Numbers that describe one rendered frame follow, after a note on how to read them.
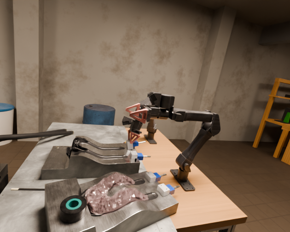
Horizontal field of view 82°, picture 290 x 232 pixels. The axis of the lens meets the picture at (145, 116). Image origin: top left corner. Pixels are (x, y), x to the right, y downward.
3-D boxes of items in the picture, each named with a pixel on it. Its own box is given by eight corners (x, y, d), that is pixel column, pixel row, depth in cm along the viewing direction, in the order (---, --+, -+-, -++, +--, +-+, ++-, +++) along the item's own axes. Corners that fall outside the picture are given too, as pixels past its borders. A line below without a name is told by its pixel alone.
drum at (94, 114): (110, 143, 317) (114, 105, 299) (112, 157, 270) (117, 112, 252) (81, 142, 302) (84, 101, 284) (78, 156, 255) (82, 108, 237)
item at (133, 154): (148, 158, 108) (150, 150, 106) (151, 162, 103) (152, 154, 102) (129, 158, 103) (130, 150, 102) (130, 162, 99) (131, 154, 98)
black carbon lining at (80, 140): (123, 149, 112) (125, 136, 110) (128, 162, 98) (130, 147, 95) (67, 148, 102) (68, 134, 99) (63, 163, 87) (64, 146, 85)
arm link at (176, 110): (175, 110, 81) (224, 114, 91) (167, 106, 90) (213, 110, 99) (171, 134, 84) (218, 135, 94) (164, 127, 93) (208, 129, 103)
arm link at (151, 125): (153, 133, 150) (155, 103, 131) (146, 131, 152) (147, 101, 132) (155, 129, 155) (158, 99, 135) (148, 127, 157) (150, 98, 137)
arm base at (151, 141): (151, 136, 144) (159, 136, 146) (144, 127, 162) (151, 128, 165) (149, 144, 146) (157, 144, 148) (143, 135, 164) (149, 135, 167)
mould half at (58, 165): (129, 154, 122) (131, 137, 118) (137, 176, 98) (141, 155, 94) (53, 154, 106) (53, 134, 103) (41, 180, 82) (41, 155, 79)
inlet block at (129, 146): (144, 144, 117) (143, 137, 116) (147, 146, 112) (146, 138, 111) (126, 147, 113) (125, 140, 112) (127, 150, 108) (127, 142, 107)
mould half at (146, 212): (145, 179, 96) (148, 162, 93) (176, 212, 76) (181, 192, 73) (44, 206, 68) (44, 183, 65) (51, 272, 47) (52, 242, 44)
